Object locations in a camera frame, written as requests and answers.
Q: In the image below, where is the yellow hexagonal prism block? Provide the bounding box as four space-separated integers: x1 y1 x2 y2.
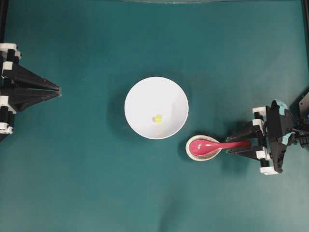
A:
154 115 162 123

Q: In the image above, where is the red plastic spoon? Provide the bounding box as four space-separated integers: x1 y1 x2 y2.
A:
189 139 252 156

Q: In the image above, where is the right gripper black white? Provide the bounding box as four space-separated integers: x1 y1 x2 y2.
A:
225 106 282 174

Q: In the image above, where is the crackle-glaze spoon rest dish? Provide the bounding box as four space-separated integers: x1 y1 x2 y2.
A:
185 135 221 161

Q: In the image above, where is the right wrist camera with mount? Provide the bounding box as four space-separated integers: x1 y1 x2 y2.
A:
266 100 295 174

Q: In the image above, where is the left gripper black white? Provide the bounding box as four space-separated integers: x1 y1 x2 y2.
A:
0 43 61 142

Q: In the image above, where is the white round bowl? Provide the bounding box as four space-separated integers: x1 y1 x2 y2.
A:
124 77 189 140

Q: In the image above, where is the black aluminium frame rail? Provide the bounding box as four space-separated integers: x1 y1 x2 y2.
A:
0 0 9 43

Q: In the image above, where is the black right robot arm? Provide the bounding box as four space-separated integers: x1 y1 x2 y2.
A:
225 104 309 175

